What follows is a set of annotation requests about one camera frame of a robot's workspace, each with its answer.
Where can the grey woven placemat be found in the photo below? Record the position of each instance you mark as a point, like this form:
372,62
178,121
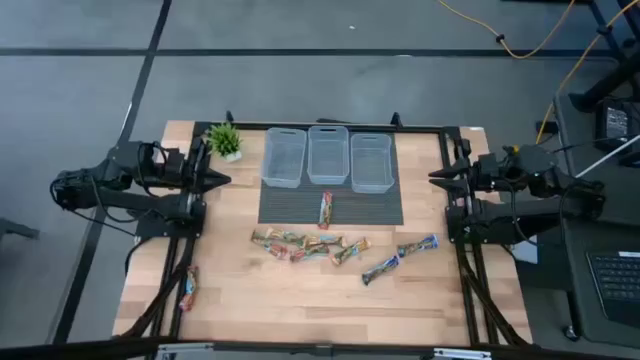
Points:
290,207

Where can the black chair leg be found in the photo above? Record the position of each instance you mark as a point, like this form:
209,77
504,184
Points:
17,229

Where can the blue granola bar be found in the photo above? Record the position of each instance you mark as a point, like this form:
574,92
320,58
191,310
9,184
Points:
380,270
417,245

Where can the black tripod stand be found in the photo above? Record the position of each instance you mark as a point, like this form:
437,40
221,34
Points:
610,80

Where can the black side table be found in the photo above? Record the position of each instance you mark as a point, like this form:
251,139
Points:
580,280

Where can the white paper sheet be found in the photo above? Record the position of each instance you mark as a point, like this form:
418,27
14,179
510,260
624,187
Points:
526,252

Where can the black aluminium table frame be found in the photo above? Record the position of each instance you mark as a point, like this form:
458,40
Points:
250,125

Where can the pile of colourful snack bars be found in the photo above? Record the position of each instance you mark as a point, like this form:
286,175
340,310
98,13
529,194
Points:
272,247

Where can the black crossbar with silver brackets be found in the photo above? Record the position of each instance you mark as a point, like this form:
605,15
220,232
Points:
100,347

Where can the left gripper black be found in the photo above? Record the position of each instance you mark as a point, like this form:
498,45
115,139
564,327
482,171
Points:
197,160

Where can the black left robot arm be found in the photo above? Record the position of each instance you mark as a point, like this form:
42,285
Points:
125,200

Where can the green plant in white pot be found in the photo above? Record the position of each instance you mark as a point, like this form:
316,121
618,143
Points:
224,140

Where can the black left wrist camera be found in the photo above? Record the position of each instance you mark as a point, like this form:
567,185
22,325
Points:
175,160

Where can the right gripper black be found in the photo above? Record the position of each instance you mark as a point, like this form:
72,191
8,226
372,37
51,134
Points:
485,172

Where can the black power adapter brick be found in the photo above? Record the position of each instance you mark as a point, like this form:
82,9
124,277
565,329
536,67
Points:
616,122

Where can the clear plastic bin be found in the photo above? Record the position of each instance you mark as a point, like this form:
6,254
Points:
372,165
283,160
328,157

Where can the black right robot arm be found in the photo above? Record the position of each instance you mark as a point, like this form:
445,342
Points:
540,210

